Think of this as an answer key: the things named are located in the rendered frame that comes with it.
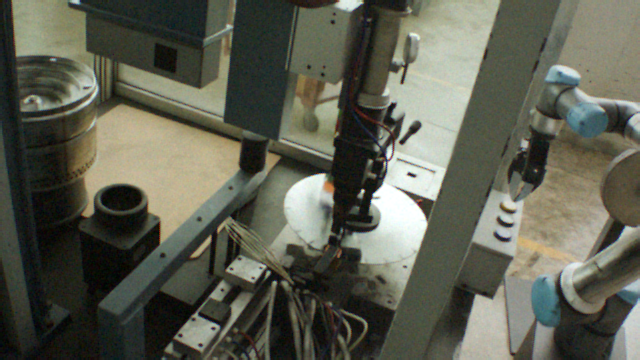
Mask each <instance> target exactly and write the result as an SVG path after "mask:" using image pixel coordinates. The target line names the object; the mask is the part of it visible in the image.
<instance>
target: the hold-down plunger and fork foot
mask: <svg viewBox="0 0 640 360"><path fill-rule="evenodd" d="M373 195H374V194H371V193H368V192H366V191H364V190H363V194H362V198H361V203H360V206H359V207H351V211H350V214H349V215H348V216H347V221H355V222H364V223H372V220H373V211H372V209H370V207H371V203H372V200H373ZM331 213H332V219H333V222H332V227H331V232H332V230H333V224H334V220H335V216H336V215H335V214H334V210H333V206H332V211H331ZM344 220H345V217H338V218H337V222H336V227H335V231H334V232H333V233H334V234H336V235H340V234H341V230H342V227H344Z"/></svg>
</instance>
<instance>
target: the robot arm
mask: <svg viewBox="0 0 640 360"><path fill-rule="evenodd" d="M544 81H545V82H544V84H543V87H542V89H541V92H540V94H539V95H540V96H539V99H538V102H537V104H536V107H535V111H533V110H531V112H530V114H532V117H531V119H530V123H529V125H528V131H529V132H530V133H531V137H530V138H529V139H527V138H524V137H522V140H521V142H520V144H519V146H520V147H519V149H518V151H517V155H516V158H513V161H512V162H511V164H510V166H509V169H508V183H509V194H510V197H511V200H512V202H515V203H517V202H519V201H521V200H523V199H525V198H526V197H527V196H529V195H530V194H531V193H533V192H534V191H535V189H537V188H538V187H539V186H540V185H541V183H542V181H543V179H544V175H545V173H546V170H545V165H546V164H547V161H546V160H547V157H548V151H549V147H550V143H549V142H547V141H546V140H554V139H555V138H556V136H557V134H558V133H559V132H560V130H561V128H562V126H563V125H562V124H563V122H565V123H567V124H568V125H569V127H570V128H571V129H572V130H573V131H574V132H576V133H578V134H579V135H581V137H582V138H585V139H592V138H594V137H598V136H600V135H601V133H602V132H604V133H616V134H619V135H620V136H622V137H623V138H624V139H625V140H627V141H628V142H630V143H631V144H633V145H634V147H635V148H636V149H637V150H639V151H640V103H638V102H634V101H615V99H604V98H592V97H589V96H587V95H586V94H585V93H584V92H583V91H582V90H581V89H580V88H578V86H579V85H580V81H581V80H580V75H579V74H578V73H577V72H576V71H575V70H573V69H570V68H568V67H567V66H562V65H555V66H552V67H551V68H550V71H549V73H548V76H547V78H546V79H545V80H544ZM525 140H527V141H525ZM522 172H523V174H522ZM522 181H524V186H523V187H522V188H521V192H520V193H519V194H518V195H517V197H516V193H517V192H518V187H519V186H518V185H519V183H521V182H522ZM638 280H640V226H639V227H637V228H636V229H634V230H632V232H630V233H628V234H627V235H625V236H623V237H622V238H621V239H619V240H618V241H616V242H614V243H613V244H611V245H609V246H608V248H607V249H605V250H604V251H602V252H600V253H599V254H597V255H595V256H594V257H592V258H591V259H590V260H588V261H587V262H585V263H583V264H581V263H573V264H570V265H569V266H567V267H566V268H564V269H562V270H561V271H559V272H557V273H556V274H554V275H548V274H544V275H540V276H538V277H536V278H535V280H534V281H533V283H532V288H531V303H532V304H531V308H532V311H533V313H534V315H535V317H536V319H537V320H538V321H539V322H540V323H541V324H542V326H544V327H551V326H553V327H555V329H554V340H555V342H556V344H557V345H558V347H559V348H560V349H561V351H562V352H563V353H564V354H565V355H567V356H568V357H570V359H572V360H608V358H609V357H610V356H611V353H612V350H613V348H614V344H615V338H616V334H617V332H618V331H619V329H620V328H621V326H622V325H623V324H624V322H625V321H626V319H627V318H628V316H629V315H630V313H631V312H632V311H633V309H634V306H636V305H637V303H638V300H639V297H640V282H639V281H638Z"/></svg>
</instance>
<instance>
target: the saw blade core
mask: <svg viewBox="0 0 640 360"><path fill-rule="evenodd" d="M318 178H319V179H318ZM333 179H334V177H331V176H330V173H323V175H317V176H312V177H309V178H307V179H304V180H302V181H299V182H298V183H296V184H295V185H294V187H293V188H292V189H291V190H290V191H289V193H287V194H286V197H285V201H284V215H285V218H286V220H287V222H289V224H290V227H291V228H292V230H293V231H294V232H296V234H297V235H298V236H299V237H301V238H302V240H303V241H304V242H306V243H307V244H309V243H310V244H309V245H310V246H311V247H314V248H315V249H317V250H319V251H321V252H323V254H324V250H325V248H326V247H328V245H331V246H334V247H336V248H339V249H342V252H341V254H339V256H338V258H337V259H339V260H344V261H345V260H346V256H347V261H348V262H352V263H359V264H366V263H367V264H370V265H380V264H386V263H387V264H390V263H395V262H400V261H403V260H406V259H408V257H410V256H412V255H414V254H416V252H418V249H419V246H420V242H421V240H422V237H423V234H424V231H425V227H426V226H427V221H425V218H424V216H423V213H422V212H421V210H420V209H419V208H418V206H417V205H410V204H413V203H414V202H413V201H412V199H411V198H409V197H407V196H406V195H405V194H403V193H402V192H400V191H399V190H397V189H395V188H392V186H390V185H388V184H386V183H384V184H383V186H382V188H381V189H380V190H378V191H377V192H376V193H375V194H374V195H381V197H382V198H381V199H376V200H373V201H372V203H373V204H375V205H376V206H377V207H378V208H380V210H381V212H382V219H381V222H380V224H378V225H377V227H375V228H373V229H370V230H357V229H351V228H348V227H346V230H345V236H344V237H342V234H343V231H342V233H341V234H340V235H336V234H334V233H333V232H331V227H332V222H333V219H332V213H331V211H332V206H333V205H334V202H333V200H332V195H333V192H334V188H333V185H332V182H333ZM396 190H397V191H396ZM392 191H395V192H392ZM405 199H407V201H405ZM289 208H291V209H289ZM414 209H415V210H414ZM292 219H293V220H292ZM420 220H421V221H420ZM300 231H302V232H300ZM422 231H423V232H422ZM418 240H420V241H418ZM311 242H312V243H311ZM410 249H413V250H410ZM399 255H401V256H399ZM365 259H366V262H365ZM383 259H385V260H383ZM385 261H386V262H385Z"/></svg>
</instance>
